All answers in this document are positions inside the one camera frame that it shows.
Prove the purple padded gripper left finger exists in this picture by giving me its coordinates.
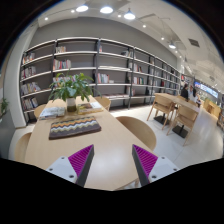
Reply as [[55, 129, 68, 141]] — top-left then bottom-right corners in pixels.
[[47, 145, 94, 187]]

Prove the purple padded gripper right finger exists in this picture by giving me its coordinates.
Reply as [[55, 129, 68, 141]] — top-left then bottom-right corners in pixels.
[[132, 144, 179, 186]]

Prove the zigzag patterned folded towel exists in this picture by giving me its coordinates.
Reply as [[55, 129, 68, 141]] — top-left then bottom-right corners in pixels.
[[49, 116, 101, 140]]

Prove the wooden chair right of table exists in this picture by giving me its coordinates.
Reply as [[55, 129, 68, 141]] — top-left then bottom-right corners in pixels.
[[117, 116, 156, 150]]

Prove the wooden chair left near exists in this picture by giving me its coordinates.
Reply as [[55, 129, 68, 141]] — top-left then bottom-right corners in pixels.
[[14, 132, 31, 162]]

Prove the open magazine on left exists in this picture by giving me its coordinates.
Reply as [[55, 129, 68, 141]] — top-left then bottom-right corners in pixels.
[[39, 107, 65, 119]]

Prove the book stack on right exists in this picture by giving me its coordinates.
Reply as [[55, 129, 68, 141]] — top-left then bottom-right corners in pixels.
[[78, 102, 103, 114]]

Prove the white plant pot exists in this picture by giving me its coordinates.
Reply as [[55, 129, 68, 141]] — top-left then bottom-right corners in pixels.
[[66, 98, 77, 112]]

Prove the wooden chair left far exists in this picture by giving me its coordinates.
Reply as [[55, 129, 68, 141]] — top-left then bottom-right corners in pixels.
[[34, 104, 46, 119]]

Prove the wooden chair far end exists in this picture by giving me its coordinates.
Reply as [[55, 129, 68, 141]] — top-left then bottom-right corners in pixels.
[[95, 96, 111, 110]]

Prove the green potted plant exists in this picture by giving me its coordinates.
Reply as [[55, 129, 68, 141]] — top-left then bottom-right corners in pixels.
[[49, 73, 100, 101]]

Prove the person in dark clothes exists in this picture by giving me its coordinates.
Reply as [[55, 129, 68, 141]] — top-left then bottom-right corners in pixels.
[[180, 84, 188, 100]]

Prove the person in white clothes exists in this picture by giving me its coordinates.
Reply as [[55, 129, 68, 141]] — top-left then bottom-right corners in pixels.
[[189, 89, 198, 102]]

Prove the plant at left edge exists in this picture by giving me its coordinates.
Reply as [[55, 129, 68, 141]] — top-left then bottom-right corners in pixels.
[[0, 98, 9, 117]]

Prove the large grey wall bookshelf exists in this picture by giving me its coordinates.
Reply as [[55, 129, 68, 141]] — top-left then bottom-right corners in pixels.
[[20, 37, 180, 123]]

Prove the wall display screen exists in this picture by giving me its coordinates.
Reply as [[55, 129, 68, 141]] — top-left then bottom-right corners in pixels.
[[194, 81, 218, 98]]

